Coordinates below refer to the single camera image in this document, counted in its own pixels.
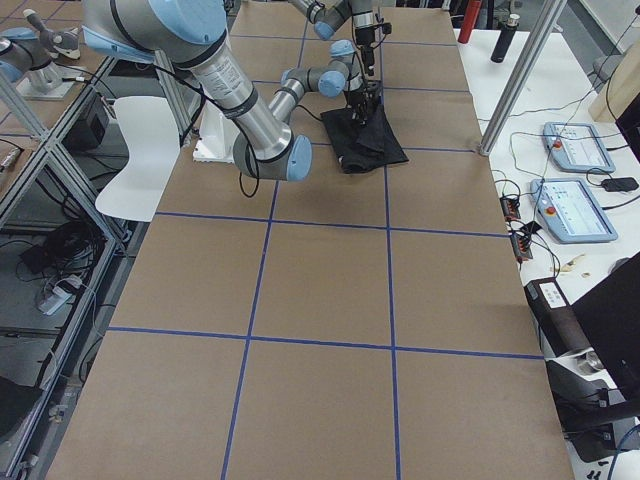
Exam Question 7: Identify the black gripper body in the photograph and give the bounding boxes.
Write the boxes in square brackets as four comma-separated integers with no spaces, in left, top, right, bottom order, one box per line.
[344,83,382,125]
[354,21,392,76]

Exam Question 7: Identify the black graphic t-shirt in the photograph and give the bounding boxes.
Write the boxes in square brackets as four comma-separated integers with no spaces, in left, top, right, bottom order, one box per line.
[321,104,409,174]

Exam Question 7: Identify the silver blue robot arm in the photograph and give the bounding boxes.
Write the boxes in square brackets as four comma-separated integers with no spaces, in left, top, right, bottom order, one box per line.
[83,1,379,181]
[288,0,392,76]

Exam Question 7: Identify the red bottle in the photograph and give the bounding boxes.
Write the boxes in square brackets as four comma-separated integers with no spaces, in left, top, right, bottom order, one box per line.
[457,0,484,44]

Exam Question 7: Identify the black water bottle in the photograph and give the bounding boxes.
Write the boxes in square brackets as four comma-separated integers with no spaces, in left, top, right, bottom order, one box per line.
[490,13,520,63]

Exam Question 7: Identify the black orange terminal block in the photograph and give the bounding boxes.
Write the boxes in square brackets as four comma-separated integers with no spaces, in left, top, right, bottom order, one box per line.
[499,195,533,264]

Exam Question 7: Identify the white plastic chair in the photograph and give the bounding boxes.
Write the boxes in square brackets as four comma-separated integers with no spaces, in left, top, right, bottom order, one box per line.
[95,96,181,222]

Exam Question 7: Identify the upper teach pendant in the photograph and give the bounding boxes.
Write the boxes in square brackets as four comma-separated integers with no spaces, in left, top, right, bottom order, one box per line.
[542,122,616,173]

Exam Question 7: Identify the teach pendant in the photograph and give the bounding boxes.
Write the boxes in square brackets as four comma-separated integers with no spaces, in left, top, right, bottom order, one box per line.
[530,178,618,244]
[542,122,616,173]

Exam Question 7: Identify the brown paper table cover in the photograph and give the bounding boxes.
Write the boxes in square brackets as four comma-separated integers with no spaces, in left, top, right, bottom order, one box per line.
[48,8,573,479]

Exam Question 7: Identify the lower teach pendant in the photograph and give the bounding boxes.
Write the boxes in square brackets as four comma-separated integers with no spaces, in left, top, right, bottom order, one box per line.
[530,178,618,244]

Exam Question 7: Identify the black power adapter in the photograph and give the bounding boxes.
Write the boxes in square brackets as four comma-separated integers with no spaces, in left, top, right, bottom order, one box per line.
[600,177,639,192]

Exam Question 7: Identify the black monitor stand device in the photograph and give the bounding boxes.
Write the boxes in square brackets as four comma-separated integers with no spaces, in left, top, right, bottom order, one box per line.
[524,256,639,462]

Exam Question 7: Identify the white power strip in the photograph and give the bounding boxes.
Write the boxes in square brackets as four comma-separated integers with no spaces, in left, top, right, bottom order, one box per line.
[37,275,83,316]

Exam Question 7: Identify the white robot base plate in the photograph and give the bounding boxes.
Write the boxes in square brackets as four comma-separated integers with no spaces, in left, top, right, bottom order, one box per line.
[193,102,239,163]

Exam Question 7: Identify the aluminium frame post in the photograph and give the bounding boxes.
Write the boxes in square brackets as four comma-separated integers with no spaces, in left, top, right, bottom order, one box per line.
[478,0,567,157]

